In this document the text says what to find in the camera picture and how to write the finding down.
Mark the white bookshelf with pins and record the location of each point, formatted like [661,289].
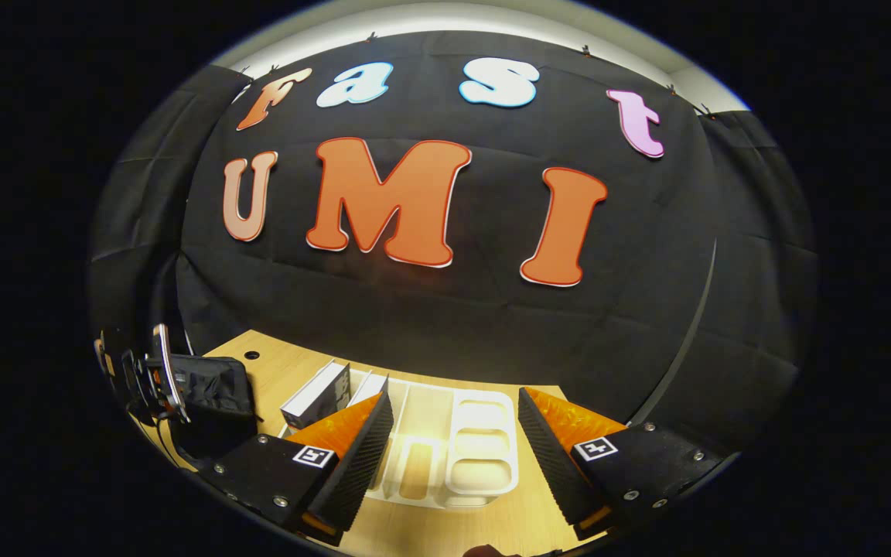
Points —
[484,441]

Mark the thin grey pole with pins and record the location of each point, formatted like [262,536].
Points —
[698,331]

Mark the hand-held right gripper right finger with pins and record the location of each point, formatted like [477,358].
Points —
[550,464]

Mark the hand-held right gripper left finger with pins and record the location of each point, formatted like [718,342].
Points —
[356,464]

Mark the black schoolbag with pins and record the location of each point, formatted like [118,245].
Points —
[217,394]

